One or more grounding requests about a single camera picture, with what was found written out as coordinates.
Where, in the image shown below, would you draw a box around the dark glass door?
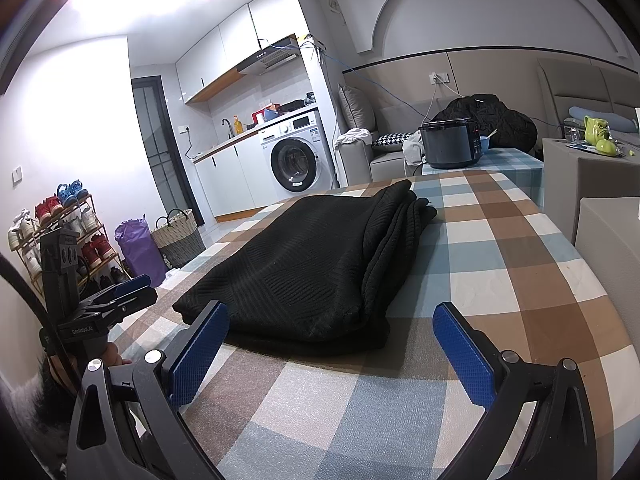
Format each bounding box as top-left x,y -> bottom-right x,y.
131,76 -> 206,226

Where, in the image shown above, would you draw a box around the brown blue checkered tablecloth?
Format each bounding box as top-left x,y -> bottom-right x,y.
120,169 -> 633,480

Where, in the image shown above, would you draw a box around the white cloth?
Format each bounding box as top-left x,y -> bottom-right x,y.
402,132 -> 426,166
335,129 -> 373,148

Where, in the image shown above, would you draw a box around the blue roll pillow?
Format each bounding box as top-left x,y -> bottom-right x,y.
567,105 -> 640,136

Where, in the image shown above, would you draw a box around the white upper kitchen cabinets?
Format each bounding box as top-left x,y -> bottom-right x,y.
175,0 -> 301,106

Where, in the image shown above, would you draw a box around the metal tray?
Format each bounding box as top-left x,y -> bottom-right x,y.
565,141 -> 626,153

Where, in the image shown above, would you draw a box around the purple bag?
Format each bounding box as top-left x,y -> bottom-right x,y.
115,217 -> 167,288

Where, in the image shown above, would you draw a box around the white washing machine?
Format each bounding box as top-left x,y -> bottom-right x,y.
259,110 -> 337,195

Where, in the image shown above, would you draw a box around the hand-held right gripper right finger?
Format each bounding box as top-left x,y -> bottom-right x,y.
432,301 -> 598,480

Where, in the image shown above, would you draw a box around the white lower kitchen cabinets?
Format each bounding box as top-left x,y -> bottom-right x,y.
194,135 -> 273,218

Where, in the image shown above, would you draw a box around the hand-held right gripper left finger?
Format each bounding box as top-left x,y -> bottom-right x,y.
65,300 -> 231,480

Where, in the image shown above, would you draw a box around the grey box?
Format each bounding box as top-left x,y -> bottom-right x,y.
542,137 -> 640,246
574,197 -> 640,331

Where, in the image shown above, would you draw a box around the white kitchen cabinets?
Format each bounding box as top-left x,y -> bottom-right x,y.
175,0 -> 301,106
194,135 -> 273,218

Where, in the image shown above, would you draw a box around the wooden shoe rack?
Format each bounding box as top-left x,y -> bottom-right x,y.
7,190 -> 123,301

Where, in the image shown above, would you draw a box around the black rice cooker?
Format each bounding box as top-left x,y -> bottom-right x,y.
419,117 -> 485,170

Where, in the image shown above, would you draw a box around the houndstooth pillow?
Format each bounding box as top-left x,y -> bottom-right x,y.
372,131 -> 421,150

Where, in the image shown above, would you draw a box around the woven laundry basket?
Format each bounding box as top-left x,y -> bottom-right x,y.
151,208 -> 207,268

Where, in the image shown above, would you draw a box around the light blue checkered cloth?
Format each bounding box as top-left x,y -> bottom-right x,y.
420,147 -> 546,211

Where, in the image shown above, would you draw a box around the black jacket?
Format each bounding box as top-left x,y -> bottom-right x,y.
432,93 -> 538,151

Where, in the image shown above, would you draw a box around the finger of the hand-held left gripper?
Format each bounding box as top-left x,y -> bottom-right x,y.
80,274 -> 152,311
97,287 -> 159,323

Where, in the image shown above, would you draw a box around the grey sofa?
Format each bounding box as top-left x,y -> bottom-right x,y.
334,105 -> 426,188

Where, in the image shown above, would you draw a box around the black knit garment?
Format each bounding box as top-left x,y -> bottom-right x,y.
172,179 -> 438,358

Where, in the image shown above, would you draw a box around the range hood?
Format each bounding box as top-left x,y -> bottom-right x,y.
237,35 -> 301,76

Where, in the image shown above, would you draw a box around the grey pillow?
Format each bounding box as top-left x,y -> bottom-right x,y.
337,84 -> 376,133

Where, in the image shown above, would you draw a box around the person's left forearm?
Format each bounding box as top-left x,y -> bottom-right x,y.
0,360 -> 76,466

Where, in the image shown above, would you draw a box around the person's left hand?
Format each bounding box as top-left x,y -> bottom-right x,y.
47,341 -> 133,391

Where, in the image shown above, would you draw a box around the green frog teapot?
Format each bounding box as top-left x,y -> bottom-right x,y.
584,115 -> 621,156

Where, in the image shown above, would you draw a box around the group of assorted shoes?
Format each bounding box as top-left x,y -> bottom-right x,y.
7,180 -> 118,286

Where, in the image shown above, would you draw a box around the beige padded headboard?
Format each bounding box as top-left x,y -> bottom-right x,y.
537,57 -> 640,126

